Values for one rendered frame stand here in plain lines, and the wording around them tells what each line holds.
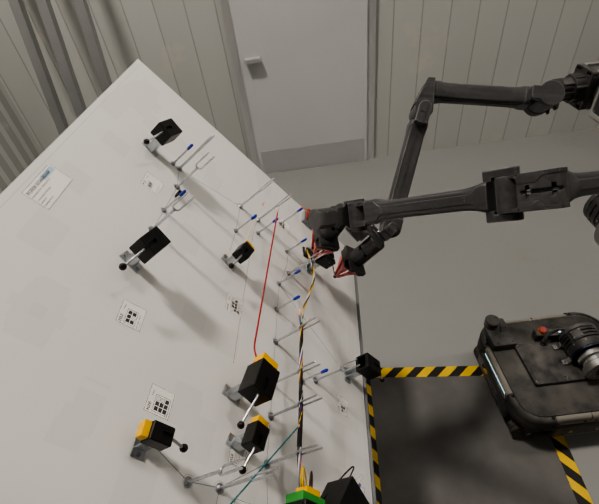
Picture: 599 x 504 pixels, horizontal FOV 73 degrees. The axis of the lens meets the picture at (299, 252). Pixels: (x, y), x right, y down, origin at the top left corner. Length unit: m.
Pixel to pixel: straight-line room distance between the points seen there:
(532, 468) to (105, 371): 1.92
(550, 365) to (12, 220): 2.10
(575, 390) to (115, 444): 1.93
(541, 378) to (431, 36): 2.66
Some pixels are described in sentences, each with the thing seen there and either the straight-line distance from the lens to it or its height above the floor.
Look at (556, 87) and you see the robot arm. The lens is 1.54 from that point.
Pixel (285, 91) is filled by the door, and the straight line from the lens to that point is 3.63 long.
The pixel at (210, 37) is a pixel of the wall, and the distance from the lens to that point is 3.58.
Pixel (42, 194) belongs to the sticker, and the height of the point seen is 1.65.
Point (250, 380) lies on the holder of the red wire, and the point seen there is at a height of 1.33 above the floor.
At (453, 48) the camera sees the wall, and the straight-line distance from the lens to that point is 3.88.
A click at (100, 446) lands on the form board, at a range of 0.73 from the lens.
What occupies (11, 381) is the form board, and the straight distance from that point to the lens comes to 0.71.
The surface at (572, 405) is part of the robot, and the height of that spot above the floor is 0.24.
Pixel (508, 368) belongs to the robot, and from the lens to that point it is 2.21.
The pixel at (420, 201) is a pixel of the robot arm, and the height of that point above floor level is 1.44.
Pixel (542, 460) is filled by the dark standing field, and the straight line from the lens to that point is 2.32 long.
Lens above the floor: 2.02
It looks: 42 degrees down
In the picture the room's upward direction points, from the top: 8 degrees counter-clockwise
